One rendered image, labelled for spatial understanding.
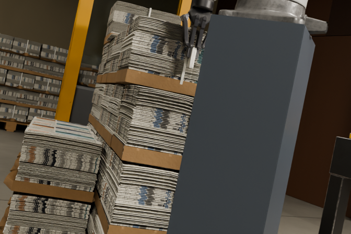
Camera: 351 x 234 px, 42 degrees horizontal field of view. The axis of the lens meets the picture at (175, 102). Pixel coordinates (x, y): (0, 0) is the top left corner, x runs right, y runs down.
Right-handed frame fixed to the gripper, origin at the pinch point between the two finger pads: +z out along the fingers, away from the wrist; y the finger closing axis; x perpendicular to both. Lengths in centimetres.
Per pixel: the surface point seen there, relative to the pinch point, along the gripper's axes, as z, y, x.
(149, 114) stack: 20.8, 13.3, 14.2
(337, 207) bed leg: 38, -49, 23
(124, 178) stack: 40.6, 16.8, 14.3
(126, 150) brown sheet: 32.4, 17.9, 14.5
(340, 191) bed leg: 33, -49, 23
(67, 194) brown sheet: 55, 29, -25
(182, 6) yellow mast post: -54, -30, -153
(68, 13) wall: -124, 44, -705
